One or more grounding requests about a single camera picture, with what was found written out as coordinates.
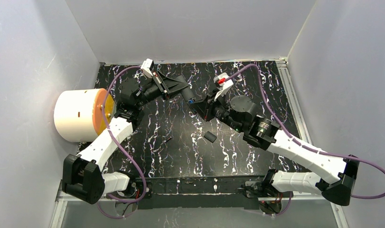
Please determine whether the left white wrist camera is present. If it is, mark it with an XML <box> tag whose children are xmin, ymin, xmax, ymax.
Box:
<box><xmin>140</xmin><ymin>58</ymin><xmax>154</xmax><ymax>78</ymax></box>

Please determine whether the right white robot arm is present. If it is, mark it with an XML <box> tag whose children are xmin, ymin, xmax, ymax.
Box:
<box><xmin>188</xmin><ymin>90</ymin><xmax>359</xmax><ymax>206</ymax></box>

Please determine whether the front aluminium frame rail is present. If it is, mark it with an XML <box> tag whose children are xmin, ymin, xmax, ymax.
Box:
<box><xmin>50</xmin><ymin>193</ymin><xmax>347</xmax><ymax>228</ymax></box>

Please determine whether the right aluminium frame rail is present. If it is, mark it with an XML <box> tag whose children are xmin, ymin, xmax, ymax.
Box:
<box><xmin>275</xmin><ymin>59</ymin><xmax>348</xmax><ymax>228</ymax></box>

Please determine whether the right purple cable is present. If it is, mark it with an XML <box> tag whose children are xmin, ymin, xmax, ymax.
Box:
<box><xmin>225</xmin><ymin>64</ymin><xmax>385</xmax><ymax>217</ymax></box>

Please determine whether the black remote battery cover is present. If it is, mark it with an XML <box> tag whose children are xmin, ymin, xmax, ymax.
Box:
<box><xmin>204</xmin><ymin>131</ymin><xmax>217</xmax><ymax>143</ymax></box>

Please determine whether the white orange cylinder container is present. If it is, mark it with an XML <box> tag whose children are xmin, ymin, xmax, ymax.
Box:
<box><xmin>54</xmin><ymin>88</ymin><xmax>115</xmax><ymax>143</ymax></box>

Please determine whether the aluminium frame rail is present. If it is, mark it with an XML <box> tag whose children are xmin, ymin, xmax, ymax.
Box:
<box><xmin>275</xmin><ymin>59</ymin><xmax>348</xmax><ymax>228</ymax></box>
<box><xmin>50</xmin><ymin>193</ymin><xmax>347</xmax><ymax>228</ymax></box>

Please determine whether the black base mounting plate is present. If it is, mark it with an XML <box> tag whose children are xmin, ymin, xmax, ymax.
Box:
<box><xmin>105</xmin><ymin>175</ymin><xmax>293</xmax><ymax>211</ymax></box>

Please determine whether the black remote control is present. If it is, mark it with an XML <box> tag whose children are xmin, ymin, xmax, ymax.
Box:
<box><xmin>176</xmin><ymin>76</ymin><xmax>196</xmax><ymax>106</ymax></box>

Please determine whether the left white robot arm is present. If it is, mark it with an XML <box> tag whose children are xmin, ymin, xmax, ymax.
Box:
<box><xmin>62</xmin><ymin>72</ymin><xmax>192</xmax><ymax>204</ymax></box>

